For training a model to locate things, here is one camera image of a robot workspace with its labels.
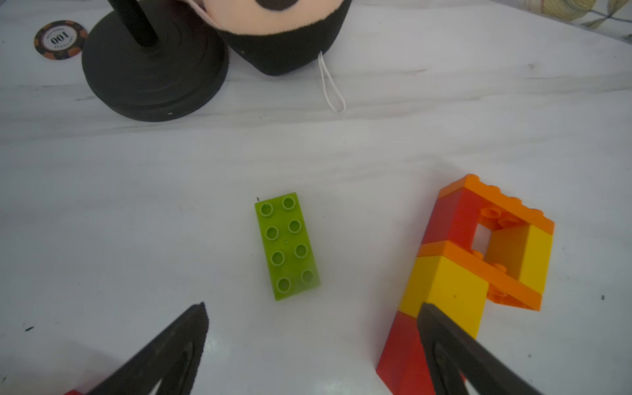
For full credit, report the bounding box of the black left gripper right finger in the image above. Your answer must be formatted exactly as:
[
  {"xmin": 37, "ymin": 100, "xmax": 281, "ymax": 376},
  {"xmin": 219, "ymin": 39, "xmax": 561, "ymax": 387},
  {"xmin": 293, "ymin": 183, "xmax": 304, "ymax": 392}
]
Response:
[{"xmin": 417, "ymin": 303, "xmax": 539, "ymax": 395}]

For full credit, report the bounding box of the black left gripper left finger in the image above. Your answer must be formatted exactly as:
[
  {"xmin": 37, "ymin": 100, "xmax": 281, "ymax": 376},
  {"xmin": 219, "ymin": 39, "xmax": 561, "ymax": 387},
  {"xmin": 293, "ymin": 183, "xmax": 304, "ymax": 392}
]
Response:
[{"xmin": 90, "ymin": 303, "xmax": 209, "ymax": 394}]

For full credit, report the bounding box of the plush doll head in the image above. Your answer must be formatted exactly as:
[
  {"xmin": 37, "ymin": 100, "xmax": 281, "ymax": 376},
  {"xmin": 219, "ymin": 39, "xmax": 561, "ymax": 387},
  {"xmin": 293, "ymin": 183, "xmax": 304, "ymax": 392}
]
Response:
[{"xmin": 187, "ymin": 0, "xmax": 352, "ymax": 114}]

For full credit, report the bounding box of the orange lego plate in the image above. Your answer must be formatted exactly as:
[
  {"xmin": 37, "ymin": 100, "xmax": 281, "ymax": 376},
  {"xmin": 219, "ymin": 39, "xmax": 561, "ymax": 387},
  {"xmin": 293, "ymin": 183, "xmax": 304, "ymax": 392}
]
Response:
[{"xmin": 438, "ymin": 174, "xmax": 555, "ymax": 235}]

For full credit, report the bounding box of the black round stand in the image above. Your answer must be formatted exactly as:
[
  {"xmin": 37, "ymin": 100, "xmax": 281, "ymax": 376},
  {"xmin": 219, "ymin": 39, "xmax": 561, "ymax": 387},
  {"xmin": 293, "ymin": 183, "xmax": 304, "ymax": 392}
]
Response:
[{"xmin": 82, "ymin": 1, "xmax": 229, "ymax": 122}]

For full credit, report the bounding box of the small orange lego brick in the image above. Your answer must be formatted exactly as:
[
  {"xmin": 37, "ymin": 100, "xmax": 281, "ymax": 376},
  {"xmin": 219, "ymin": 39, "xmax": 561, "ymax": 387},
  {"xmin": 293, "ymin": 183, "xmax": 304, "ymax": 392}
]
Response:
[{"xmin": 417, "ymin": 240, "xmax": 542, "ymax": 311}]

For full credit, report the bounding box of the small yellow lego brick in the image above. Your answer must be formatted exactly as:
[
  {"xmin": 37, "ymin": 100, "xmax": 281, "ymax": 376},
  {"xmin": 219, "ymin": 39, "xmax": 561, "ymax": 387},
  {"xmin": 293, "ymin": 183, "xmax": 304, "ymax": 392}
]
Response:
[{"xmin": 485, "ymin": 225, "xmax": 554, "ymax": 295}]

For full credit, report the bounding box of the small red lego brick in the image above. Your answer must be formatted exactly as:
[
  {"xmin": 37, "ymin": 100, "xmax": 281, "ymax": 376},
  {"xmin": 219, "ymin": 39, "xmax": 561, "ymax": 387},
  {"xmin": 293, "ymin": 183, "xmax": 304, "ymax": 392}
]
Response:
[{"xmin": 421, "ymin": 189, "xmax": 485, "ymax": 250}]

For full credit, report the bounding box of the lime green lego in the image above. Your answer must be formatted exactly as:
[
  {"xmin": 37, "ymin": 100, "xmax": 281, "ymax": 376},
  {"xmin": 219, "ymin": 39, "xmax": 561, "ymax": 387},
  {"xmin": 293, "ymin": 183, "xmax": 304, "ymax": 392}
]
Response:
[{"xmin": 255, "ymin": 193, "xmax": 320, "ymax": 301}]

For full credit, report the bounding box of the red square lego brick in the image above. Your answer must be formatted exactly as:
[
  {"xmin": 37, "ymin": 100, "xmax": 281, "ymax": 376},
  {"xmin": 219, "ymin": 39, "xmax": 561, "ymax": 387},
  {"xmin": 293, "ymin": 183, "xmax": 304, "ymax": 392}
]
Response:
[{"xmin": 376, "ymin": 311, "xmax": 435, "ymax": 395}]

